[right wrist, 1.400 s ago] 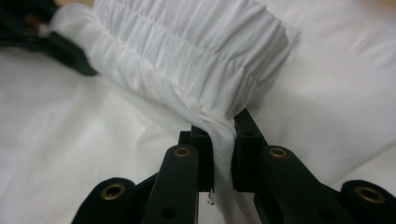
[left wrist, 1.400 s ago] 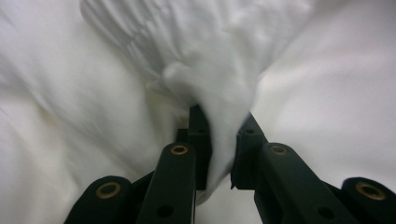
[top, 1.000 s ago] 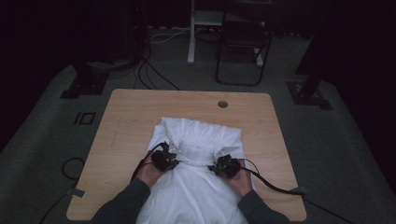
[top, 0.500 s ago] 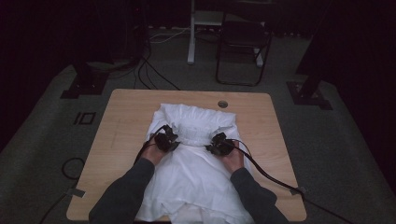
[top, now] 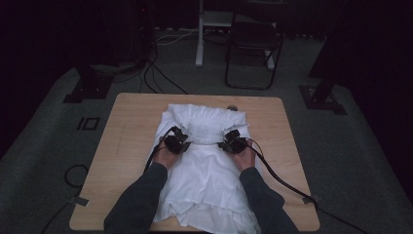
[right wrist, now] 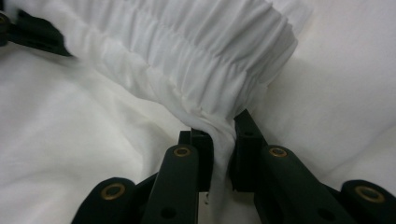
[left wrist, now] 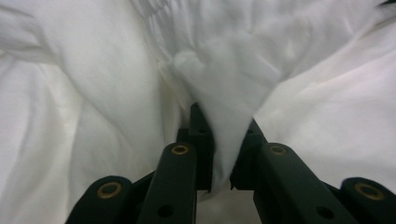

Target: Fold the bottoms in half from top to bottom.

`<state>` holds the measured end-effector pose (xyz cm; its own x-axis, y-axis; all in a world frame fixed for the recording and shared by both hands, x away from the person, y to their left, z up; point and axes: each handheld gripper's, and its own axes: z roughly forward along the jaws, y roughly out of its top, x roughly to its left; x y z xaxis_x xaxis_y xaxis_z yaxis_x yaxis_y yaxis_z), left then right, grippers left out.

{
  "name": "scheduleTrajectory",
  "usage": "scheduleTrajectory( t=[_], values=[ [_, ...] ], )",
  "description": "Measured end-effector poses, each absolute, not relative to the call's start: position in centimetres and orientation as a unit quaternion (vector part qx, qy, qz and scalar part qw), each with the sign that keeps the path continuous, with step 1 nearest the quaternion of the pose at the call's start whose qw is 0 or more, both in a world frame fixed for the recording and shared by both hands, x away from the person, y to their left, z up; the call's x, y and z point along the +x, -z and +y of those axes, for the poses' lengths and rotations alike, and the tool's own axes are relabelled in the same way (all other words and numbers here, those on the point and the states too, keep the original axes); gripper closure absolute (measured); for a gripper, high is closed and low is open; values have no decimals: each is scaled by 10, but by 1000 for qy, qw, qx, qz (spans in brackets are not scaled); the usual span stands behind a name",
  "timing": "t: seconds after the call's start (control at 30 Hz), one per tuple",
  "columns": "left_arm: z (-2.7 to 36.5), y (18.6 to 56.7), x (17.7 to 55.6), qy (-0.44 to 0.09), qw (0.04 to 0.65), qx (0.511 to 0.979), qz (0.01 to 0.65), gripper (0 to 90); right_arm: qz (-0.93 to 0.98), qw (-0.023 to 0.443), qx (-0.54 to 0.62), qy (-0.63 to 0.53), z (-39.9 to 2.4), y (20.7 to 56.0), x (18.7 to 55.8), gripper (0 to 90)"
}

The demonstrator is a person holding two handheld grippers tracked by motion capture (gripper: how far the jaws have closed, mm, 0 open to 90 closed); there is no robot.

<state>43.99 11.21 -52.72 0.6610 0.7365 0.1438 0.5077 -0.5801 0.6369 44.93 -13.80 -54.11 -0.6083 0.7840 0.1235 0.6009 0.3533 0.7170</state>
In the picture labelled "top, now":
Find person's right hand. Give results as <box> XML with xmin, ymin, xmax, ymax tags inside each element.
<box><xmin>231</xmin><ymin>139</ymin><xmax>258</xmax><ymax>173</ymax></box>

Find white desk frame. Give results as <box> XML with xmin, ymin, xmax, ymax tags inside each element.
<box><xmin>195</xmin><ymin>0</ymin><xmax>277</xmax><ymax>71</ymax></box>

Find white tiered skirt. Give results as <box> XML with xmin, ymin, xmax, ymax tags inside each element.
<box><xmin>152</xmin><ymin>102</ymin><xmax>263</xmax><ymax>234</ymax></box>

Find white floor cable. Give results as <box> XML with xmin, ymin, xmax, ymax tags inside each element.
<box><xmin>155</xmin><ymin>28</ymin><xmax>200</xmax><ymax>46</ymax></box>

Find black folding chair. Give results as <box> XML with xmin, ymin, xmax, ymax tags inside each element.
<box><xmin>224</xmin><ymin>13</ymin><xmax>284</xmax><ymax>92</ymax></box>

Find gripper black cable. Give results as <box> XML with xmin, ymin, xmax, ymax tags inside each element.
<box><xmin>143</xmin><ymin>126</ymin><xmax>178</xmax><ymax>175</ymax></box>
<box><xmin>240</xmin><ymin>137</ymin><xmax>371</xmax><ymax>234</ymax></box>

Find grey tape piece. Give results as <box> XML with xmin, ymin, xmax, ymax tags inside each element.
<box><xmin>301</xmin><ymin>194</ymin><xmax>321</xmax><ymax>205</ymax></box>
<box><xmin>68</xmin><ymin>196</ymin><xmax>90</xmax><ymax>208</ymax></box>

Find black floor cable with loop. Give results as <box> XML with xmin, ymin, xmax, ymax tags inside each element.
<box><xmin>40</xmin><ymin>164</ymin><xmax>90</xmax><ymax>234</ymax></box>

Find person's left hand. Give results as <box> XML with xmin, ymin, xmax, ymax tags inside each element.
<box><xmin>152</xmin><ymin>136</ymin><xmax>183</xmax><ymax>171</ymax></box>

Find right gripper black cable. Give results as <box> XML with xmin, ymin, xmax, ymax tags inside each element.
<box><xmin>240</xmin><ymin>137</ymin><xmax>371</xmax><ymax>234</ymax></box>

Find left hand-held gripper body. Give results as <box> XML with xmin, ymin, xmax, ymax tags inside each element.
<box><xmin>164</xmin><ymin>126</ymin><xmax>189</xmax><ymax>155</ymax></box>

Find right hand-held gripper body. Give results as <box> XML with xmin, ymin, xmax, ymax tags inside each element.
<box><xmin>225</xmin><ymin>129</ymin><xmax>248</xmax><ymax>155</ymax></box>

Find black stand base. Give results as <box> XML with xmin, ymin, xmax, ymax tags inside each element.
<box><xmin>298</xmin><ymin>74</ymin><xmax>348</xmax><ymax>116</ymax></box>
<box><xmin>62</xmin><ymin>64</ymin><xmax>115</xmax><ymax>104</ymax></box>

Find black floor cables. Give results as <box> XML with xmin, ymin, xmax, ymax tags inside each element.
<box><xmin>138</xmin><ymin>48</ymin><xmax>189</xmax><ymax>96</ymax></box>

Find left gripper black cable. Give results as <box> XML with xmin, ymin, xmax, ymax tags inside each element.
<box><xmin>143</xmin><ymin>126</ymin><xmax>178</xmax><ymax>175</ymax></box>

